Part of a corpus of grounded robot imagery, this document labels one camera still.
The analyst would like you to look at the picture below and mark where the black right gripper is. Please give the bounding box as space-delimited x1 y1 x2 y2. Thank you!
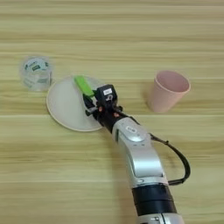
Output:
82 93 130 134

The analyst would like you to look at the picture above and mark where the green rectangular block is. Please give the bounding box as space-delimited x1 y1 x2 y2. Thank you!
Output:
73 74 96 98

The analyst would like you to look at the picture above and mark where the round beige plate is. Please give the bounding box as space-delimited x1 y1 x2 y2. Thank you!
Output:
45 74 107 133

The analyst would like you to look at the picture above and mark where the pink plastic cup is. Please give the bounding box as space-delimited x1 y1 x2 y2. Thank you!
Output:
146 69 192 115

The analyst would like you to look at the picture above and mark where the small black box white label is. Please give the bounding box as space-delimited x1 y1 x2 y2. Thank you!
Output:
94 84 118 109

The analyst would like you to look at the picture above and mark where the clear tape roll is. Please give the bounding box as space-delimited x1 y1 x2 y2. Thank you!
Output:
18 55 53 93

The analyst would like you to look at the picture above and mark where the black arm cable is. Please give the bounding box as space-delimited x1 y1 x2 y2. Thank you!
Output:
116 107 192 186

